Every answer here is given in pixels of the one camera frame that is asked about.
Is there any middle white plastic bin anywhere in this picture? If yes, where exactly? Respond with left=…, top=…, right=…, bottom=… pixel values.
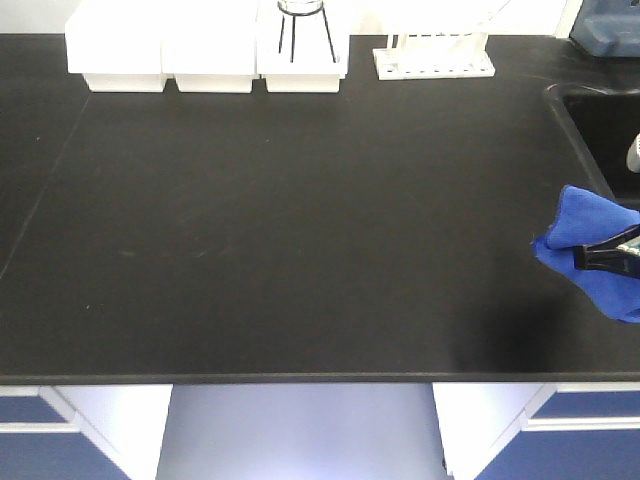
left=161, top=1, right=258, bottom=94

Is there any white plastic bin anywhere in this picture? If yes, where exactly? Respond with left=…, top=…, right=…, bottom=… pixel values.
left=64, top=1, right=167, bottom=93
left=257, top=1, right=350, bottom=94
left=161, top=1, right=258, bottom=94

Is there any left blue cabinet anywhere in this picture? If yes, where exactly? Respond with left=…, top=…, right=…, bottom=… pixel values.
left=1, top=384, right=172, bottom=479

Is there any right white plastic bin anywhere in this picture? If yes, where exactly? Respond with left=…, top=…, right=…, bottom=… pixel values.
left=257, top=1, right=350, bottom=94

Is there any right blue cabinet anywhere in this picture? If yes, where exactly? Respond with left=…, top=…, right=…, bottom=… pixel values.
left=433, top=382, right=639, bottom=479

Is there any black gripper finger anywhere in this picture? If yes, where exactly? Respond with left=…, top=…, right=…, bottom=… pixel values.
left=572, top=225, right=639, bottom=279

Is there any blue cabinet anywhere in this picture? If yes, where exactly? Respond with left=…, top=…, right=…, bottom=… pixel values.
left=433, top=382, right=639, bottom=479
left=1, top=384, right=172, bottom=479

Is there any white object in sink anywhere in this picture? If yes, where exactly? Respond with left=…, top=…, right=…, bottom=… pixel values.
left=626, top=134, right=640, bottom=174

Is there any white test tube rack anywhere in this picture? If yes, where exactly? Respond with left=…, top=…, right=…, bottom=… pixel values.
left=373, top=1, right=502, bottom=81

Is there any black lab sink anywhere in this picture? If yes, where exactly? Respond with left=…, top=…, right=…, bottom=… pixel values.
left=544, top=84, right=639, bottom=209

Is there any black wire tripod stand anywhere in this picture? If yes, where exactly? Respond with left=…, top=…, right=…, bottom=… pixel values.
left=276, top=0, right=339, bottom=64

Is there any blue microfiber cloth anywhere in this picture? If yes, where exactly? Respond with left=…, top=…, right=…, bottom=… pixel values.
left=531, top=185, right=639, bottom=323

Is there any left white plastic bin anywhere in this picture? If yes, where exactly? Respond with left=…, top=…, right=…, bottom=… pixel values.
left=64, top=1, right=167, bottom=93

